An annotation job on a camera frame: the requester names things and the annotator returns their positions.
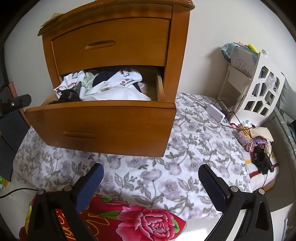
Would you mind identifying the black sock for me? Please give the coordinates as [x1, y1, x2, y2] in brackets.
[49, 89, 80, 104]

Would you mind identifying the white hello kitty sock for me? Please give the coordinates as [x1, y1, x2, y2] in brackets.
[84, 68, 143, 95]
[54, 70, 85, 99]

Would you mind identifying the white cloth garment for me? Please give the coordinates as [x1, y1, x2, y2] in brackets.
[79, 85, 151, 101]

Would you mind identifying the wooden drawer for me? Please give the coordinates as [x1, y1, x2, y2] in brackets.
[25, 66, 176, 157]
[53, 18, 170, 75]

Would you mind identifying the dark blue cabinet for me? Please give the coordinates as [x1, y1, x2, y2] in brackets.
[1, 110, 29, 181]

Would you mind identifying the red floral blanket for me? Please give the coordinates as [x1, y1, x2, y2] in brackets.
[18, 193, 187, 241]

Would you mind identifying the grey floral bedding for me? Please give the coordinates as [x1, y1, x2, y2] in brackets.
[13, 93, 252, 220]

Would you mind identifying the black remote and pouch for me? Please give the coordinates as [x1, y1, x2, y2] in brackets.
[251, 146, 274, 175]

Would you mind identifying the pile of small trinkets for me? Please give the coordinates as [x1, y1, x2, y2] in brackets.
[230, 121, 274, 154]

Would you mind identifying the pale green lace garment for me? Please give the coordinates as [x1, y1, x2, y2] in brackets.
[82, 72, 99, 90]

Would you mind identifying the white power adapter box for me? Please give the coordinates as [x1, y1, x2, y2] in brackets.
[206, 104, 225, 123]

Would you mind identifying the white cutout storage rack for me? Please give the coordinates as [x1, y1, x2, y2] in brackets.
[218, 43, 285, 126]

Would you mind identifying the wooden nightstand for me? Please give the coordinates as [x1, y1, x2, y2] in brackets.
[25, 1, 194, 157]

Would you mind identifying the black cable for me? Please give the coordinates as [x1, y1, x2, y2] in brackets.
[214, 99, 276, 130]

